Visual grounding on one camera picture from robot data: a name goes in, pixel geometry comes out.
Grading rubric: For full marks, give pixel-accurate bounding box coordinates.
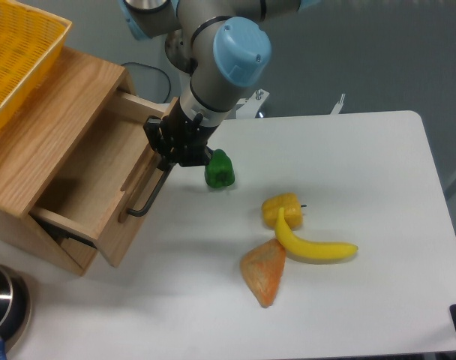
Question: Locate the yellow toy bell pepper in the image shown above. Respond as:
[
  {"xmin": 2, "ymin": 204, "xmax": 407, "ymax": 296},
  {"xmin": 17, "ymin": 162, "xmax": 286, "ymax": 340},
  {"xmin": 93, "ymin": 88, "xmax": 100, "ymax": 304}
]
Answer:
[{"xmin": 261, "ymin": 193, "xmax": 303, "ymax": 229}]

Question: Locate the orange toy bread slice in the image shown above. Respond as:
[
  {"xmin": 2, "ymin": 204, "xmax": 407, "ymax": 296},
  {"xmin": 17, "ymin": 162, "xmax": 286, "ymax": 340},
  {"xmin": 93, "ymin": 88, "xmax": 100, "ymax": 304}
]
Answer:
[{"xmin": 240, "ymin": 238, "xmax": 287, "ymax": 308}]

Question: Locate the black cable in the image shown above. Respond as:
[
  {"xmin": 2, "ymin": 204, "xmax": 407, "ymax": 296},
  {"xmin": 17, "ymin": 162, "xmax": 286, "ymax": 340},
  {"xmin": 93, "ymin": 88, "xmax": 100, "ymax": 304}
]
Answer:
[{"xmin": 121, "ymin": 61, "xmax": 172, "ymax": 106}]

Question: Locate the wooden drawer cabinet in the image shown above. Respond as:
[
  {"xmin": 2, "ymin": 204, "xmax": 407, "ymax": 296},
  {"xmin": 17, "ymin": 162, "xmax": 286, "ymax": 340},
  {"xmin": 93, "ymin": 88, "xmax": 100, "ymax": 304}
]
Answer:
[{"xmin": 0, "ymin": 47, "xmax": 133, "ymax": 275}]

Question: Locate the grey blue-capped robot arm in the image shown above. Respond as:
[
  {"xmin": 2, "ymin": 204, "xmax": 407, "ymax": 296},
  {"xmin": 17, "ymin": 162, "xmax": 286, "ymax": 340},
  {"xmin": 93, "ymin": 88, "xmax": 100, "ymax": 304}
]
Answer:
[{"xmin": 118, "ymin": 1, "xmax": 316, "ymax": 170}]

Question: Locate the steel pot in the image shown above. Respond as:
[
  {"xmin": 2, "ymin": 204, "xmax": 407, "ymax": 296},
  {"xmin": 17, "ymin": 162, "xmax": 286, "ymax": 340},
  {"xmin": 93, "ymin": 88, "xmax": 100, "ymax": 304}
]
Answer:
[{"xmin": 0, "ymin": 264, "xmax": 32, "ymax": 354}]

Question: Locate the yellow toy banana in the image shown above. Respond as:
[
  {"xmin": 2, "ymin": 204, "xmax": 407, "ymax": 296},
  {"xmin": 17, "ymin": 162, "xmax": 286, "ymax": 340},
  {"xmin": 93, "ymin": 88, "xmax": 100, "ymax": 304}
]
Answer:
[{"xmin": 274, "ymin": 207, "xmax": 359, "ymax": 262}]

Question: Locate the green toy bell pepper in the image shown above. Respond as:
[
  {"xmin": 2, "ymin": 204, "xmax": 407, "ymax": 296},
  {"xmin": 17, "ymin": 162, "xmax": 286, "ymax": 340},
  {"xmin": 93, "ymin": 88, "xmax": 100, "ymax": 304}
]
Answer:
[{"xmin": 204, "ymin": 149, "xmax": 236, "ymax": 189}]

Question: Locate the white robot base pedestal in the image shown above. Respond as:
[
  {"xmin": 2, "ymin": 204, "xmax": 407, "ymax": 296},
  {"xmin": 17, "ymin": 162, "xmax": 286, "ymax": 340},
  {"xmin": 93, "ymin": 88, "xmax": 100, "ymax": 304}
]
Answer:
[{"xmin": 164, "ymin": 29, "xmax": 197, "ymax": 79}]

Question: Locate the wooden top drawer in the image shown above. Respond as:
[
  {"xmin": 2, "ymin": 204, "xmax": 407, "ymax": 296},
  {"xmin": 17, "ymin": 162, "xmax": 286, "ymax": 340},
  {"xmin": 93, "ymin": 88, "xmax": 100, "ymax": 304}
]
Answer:
[{"xmin": 30, "ymin": 91, "xmax": 169, "ymax": 267}]

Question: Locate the yellow plastic basket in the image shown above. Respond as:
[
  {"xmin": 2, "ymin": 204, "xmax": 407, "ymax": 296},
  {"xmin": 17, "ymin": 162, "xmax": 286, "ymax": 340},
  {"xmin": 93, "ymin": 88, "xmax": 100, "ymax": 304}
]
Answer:
[{"xmin": 0, "ymin": 1, "xmax": 72, "ymax": 132}]

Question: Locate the black metal drawer handle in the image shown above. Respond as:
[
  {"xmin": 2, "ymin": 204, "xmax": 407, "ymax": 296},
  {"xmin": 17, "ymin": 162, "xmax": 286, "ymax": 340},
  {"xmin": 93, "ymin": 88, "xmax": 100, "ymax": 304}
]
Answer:
[{"xmin": 126, "ymin": 163, "xmax": 175, "ymax": 218}]

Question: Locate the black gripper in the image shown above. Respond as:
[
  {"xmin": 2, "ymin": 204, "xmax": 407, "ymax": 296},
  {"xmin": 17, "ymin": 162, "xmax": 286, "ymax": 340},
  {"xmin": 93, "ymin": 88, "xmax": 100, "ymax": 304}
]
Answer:
[{"xmin": 143, "ymin": 104, "xmax": 218, "ymax": 171}]

